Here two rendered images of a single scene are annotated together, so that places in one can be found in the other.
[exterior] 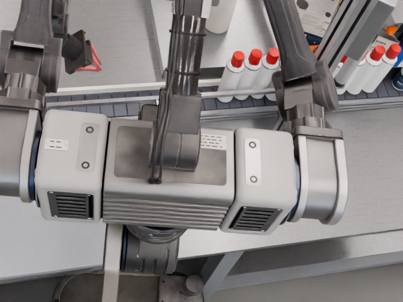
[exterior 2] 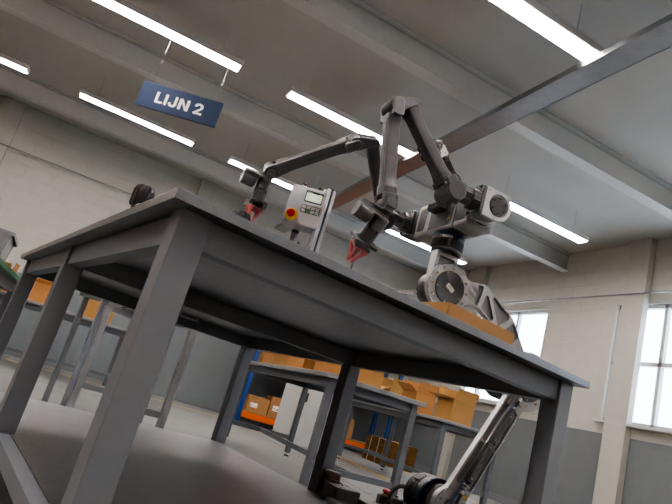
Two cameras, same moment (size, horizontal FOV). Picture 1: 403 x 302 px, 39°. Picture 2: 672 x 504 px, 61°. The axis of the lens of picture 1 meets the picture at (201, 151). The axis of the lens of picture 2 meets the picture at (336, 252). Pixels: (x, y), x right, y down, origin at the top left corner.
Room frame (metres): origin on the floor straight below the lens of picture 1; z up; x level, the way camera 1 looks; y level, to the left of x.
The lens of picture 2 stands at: (1.04, 2.29, 0.55)
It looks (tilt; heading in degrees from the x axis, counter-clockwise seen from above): 15 degrees up; 265
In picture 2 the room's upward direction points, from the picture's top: 16 degrees clockwise
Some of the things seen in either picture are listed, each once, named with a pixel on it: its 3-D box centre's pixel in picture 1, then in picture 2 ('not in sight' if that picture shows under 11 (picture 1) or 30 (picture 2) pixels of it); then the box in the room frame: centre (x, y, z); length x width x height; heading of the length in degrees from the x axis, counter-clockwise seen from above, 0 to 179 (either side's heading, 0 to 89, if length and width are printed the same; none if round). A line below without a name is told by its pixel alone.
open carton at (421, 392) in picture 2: not in sight; (416, 397); (-0.94, -4.52, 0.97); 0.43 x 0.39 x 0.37; 14
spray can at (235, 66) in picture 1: (231, 76); not in sight; (1.00, -0.01, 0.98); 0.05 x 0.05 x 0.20
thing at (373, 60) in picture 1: (365, 69); not in sight; (1.19, -0.39, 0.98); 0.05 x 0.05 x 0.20
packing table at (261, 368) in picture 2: not in sight; (305, 423); (0.46, -2.70, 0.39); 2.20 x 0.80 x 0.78; 106
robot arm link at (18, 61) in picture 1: (25, 73); (453, 194); (0.51, 0.34, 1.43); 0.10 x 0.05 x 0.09; 16
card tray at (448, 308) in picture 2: not in sight; (439, 323); (0.58, 0.78, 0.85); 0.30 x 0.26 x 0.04; 118
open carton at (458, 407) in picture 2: not in sight; (452, 405); (-1.19, -3.94, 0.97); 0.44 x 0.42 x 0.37; 13
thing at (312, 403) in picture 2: not in sight; (313, 400); (0.07, -5.89, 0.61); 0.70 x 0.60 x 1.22; 118
